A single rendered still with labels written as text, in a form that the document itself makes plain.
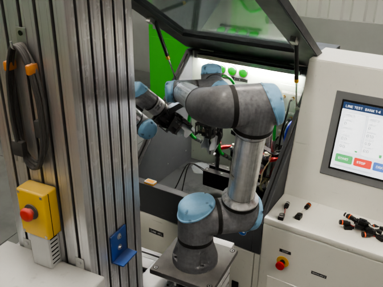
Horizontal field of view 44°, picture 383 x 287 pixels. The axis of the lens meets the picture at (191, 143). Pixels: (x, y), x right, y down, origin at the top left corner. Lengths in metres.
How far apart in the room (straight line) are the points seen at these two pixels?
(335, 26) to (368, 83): 3.98
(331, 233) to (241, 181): 0.62
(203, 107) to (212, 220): 0.41
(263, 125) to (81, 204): 0.50
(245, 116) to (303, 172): 0.89
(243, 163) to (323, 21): 4.68
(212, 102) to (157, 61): 4.08
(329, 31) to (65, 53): 5.08
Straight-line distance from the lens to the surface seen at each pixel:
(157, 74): 5.32
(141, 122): 1.75
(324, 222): 1.97
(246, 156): 1.34
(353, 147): 2.00
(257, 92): 1.24
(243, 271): 2.15
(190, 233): 1.49
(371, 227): 1.95
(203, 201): 1.48
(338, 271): 1.96
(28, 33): 1.10
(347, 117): 1.99
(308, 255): 1.97
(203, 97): 1.23
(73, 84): 1.06
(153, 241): 2.36
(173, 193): 2.13
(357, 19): 5.89
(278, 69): 2.25
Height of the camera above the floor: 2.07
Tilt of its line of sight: 26 degrees down
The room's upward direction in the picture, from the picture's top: 1 degrees clockwise
